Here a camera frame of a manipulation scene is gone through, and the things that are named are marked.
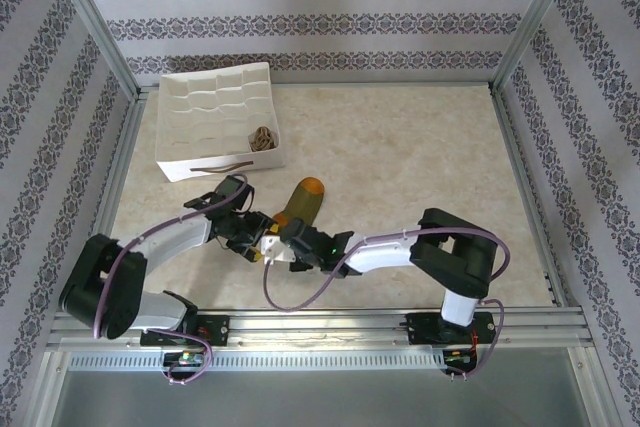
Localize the brown box handle strap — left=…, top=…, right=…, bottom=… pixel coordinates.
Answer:
left=191, top=162, right=257, bottom=175

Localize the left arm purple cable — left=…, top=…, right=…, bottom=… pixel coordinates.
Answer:
left=91, top=172, right=251, bottom=387

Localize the aluminium frame post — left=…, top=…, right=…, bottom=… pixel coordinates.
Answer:
left=42, top=0, right=142, bottom=99
left=488, top=0, right=587, bottom=94

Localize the white divided organizer box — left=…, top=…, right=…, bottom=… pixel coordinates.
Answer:
left=155, top=61, right=288, bottom=185

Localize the brown argyle sock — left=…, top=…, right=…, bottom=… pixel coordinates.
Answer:
left=247, top=125, right=278, bottom=154

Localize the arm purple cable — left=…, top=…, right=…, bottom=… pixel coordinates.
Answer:
left=262, top=225, right=512, bottom=381
left=91, top=172, right=251, bottom=387

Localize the long aluminium cross rail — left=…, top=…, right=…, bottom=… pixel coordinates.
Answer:
left=48, top=306, right=597, bottom=354

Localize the perforated metal cable tray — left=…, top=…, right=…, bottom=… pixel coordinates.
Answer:
left=64, top=349, right=447, bottom=371

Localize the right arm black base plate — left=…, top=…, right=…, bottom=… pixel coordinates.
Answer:
left=405, top=311, right=498, bottom=347

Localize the aluminium side rail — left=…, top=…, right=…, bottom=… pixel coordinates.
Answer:
left=492, top=84, right=572, bottom=309
left=73, top=86, right=151, bottom=309

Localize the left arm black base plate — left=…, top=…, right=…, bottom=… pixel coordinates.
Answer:
left=139, top=314, right=231, bottom=348

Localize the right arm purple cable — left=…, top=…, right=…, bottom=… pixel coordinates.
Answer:
left=262, top=225, right=512, bottom=381

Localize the green striped sock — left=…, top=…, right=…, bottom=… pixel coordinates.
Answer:
left=271, top=176, right=328, bottom=239

